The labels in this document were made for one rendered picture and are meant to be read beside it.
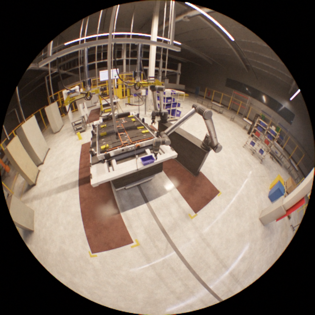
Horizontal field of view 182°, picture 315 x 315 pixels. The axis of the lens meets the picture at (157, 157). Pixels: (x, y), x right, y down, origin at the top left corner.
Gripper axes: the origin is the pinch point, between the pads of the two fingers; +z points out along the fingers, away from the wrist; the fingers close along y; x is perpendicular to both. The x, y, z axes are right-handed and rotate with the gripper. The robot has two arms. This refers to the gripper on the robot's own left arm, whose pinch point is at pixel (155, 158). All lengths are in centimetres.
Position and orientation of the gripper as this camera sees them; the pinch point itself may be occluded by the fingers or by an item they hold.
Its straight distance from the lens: 170.1
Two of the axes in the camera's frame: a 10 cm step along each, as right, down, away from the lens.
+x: -9.7, 1.2, -2.0
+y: -2.3, -6.9, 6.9
